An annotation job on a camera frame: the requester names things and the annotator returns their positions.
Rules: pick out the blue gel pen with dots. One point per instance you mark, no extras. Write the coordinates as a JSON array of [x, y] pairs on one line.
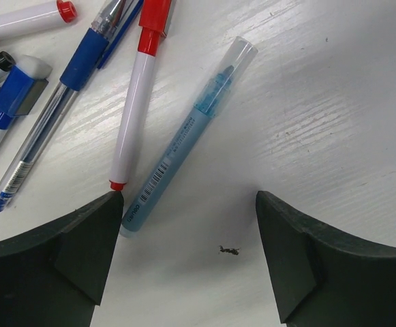
[[93, 51]]

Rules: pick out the white marker red cap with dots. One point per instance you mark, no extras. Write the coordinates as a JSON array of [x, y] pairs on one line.
[[154, 22]]

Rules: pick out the red capped marker top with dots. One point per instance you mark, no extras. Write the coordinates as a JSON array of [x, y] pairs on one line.
[[37, 18]]

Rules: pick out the small black debris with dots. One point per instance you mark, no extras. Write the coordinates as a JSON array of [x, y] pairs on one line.
[[232, 251]]

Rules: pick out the light blue highlighter pen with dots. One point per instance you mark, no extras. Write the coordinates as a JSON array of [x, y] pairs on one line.
[[210, 102]]

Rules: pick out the white marker blue eraser cap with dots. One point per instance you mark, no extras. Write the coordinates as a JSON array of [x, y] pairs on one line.
[[21, 90]]

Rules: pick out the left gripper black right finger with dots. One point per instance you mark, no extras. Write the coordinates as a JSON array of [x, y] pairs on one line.
[[323, 276]]

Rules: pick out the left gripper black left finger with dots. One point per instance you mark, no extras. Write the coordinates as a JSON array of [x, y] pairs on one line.
[[56, 273]]

